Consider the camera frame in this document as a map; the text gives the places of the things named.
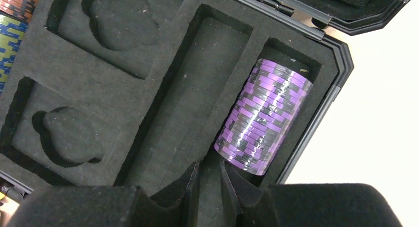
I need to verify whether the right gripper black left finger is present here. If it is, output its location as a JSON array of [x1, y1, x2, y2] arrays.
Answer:
[[7, 161, 200, 227]]

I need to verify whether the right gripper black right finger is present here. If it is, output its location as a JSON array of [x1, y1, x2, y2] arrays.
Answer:
[[220, 161, 402, 227]]

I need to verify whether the purple black poker chip roll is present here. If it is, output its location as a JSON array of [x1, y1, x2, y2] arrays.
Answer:
[[214, 58, 313, 176]]

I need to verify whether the black poker set case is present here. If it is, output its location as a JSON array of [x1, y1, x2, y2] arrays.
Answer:
[[0, 0, 419, 200]]

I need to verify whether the green blue poker chip roll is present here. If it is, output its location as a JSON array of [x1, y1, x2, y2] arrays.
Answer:
[[0, 13, 28, 93]]

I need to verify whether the brown black poker chip roll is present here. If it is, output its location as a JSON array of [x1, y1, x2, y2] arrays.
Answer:
[[0, 0, 39, 23]]

